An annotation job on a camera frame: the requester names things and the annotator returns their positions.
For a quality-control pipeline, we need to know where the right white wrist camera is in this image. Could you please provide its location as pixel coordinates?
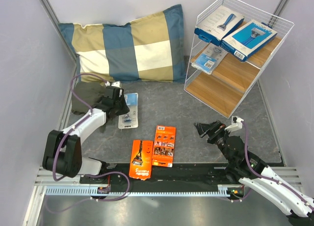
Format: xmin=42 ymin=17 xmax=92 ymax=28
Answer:
xmin=225 ymin=116 xmax=244 ymax=133

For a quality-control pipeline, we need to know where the white blue razor box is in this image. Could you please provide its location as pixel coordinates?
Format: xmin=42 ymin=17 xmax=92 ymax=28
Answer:
xmin=194 ymin=5 xmax=245 ymax=46

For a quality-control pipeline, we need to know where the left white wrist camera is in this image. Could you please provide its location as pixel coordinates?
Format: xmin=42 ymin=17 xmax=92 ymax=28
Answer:
xmin=105 ymin=81 xmax=122 ymax=88

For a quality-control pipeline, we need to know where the olive green cloth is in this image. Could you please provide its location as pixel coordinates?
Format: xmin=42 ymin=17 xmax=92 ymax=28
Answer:
xmin=71 ymin=82 xmax=106 ymax=115

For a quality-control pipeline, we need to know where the clear blister razor pack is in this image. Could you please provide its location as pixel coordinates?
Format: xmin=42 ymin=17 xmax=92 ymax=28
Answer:
xmin=118 ymin=93 xmax=138 ymax=129

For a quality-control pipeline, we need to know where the light blue cable duct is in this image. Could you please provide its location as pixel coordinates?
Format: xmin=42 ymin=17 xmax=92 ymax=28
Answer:
xmin=46 ymin=186 xmax=230 ymax=197

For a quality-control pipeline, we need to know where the purple cable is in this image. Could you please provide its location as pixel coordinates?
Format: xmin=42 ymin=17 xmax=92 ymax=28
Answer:
xmin=44 ymin=73 xmax=131 ymax=213
xmin=227 ymin=119 xmax=314 ymax=211

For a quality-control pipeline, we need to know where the blue Harry's razor box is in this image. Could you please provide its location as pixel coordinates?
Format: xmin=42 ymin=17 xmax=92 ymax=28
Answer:
xmin=220 ymin=20 xmax=278 ymax=62

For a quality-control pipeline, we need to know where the orange Styler razor box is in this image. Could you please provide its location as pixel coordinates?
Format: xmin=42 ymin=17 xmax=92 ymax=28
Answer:
xmin=152 ymin=125 xmax=176 ymax=168

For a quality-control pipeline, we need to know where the orange Gillette Fusion box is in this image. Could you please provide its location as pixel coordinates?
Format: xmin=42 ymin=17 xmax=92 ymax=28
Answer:
xmin=129 ymin=140 xmax=153 ymax=181

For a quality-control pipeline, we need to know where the white wire wooden shelf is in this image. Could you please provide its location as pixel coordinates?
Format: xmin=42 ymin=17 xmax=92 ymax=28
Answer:
xmin=184 ymin=0 xmax=294 ymax=118

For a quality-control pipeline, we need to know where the white Gillette SkinGuard pack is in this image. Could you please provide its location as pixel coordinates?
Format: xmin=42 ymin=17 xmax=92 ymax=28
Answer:
xmin=192 ymin=44 xmax=228 ymax=75

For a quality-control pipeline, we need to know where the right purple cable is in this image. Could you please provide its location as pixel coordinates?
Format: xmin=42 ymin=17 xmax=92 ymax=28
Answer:
xmin=227 ymin=119 xmax=314 ymax=211

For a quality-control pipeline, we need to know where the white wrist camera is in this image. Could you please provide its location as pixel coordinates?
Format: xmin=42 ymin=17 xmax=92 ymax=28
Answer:
xmin=225 ymin=116 xmax=244 ymax=133
xmin=105 ymin=81 xmax=122 ymax=88

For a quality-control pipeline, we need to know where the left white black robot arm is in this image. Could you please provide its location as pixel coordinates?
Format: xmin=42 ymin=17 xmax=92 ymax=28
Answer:
xmin=42 ymin=82 xmax=130 ymax=183

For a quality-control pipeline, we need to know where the blue beige checkered pillow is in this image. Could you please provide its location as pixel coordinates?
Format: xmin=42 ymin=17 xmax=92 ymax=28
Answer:
xmin=58 ymin=4 xmax=186 ymax=83

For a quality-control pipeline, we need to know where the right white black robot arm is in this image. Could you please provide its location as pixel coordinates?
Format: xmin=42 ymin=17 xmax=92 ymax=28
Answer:
xmin=194 ymin=116 xmax=314 ymax=226

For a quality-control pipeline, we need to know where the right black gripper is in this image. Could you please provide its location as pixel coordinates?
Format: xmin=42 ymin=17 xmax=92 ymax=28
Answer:
xmin=193 ymin=120 xmax=233 ymax=163

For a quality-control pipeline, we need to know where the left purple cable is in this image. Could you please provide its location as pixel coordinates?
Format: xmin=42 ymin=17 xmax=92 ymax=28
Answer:
xmin=44 ymin=73 xmax=131 ymax=213

